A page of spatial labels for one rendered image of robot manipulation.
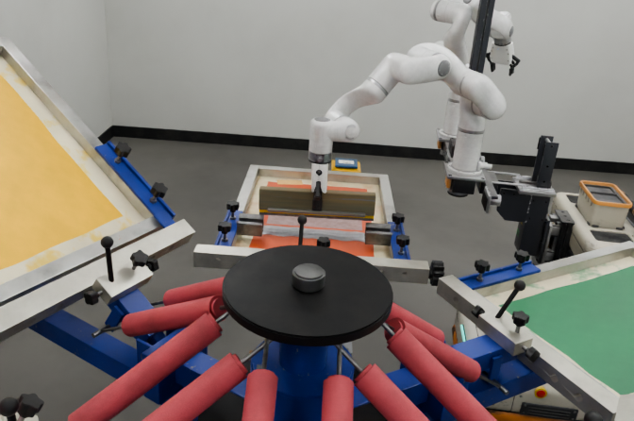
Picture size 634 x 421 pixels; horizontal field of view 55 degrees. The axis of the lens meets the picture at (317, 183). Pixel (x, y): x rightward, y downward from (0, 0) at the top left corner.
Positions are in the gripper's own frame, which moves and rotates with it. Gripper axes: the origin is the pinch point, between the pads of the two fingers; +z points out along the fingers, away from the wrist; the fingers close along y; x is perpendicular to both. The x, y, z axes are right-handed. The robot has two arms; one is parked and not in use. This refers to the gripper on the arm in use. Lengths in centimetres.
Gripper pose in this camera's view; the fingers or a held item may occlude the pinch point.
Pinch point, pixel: (317, 202)
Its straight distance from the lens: 200.0
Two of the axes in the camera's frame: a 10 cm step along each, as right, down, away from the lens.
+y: 0.3, -3.8, 9.2
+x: -10.0, -0.6, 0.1
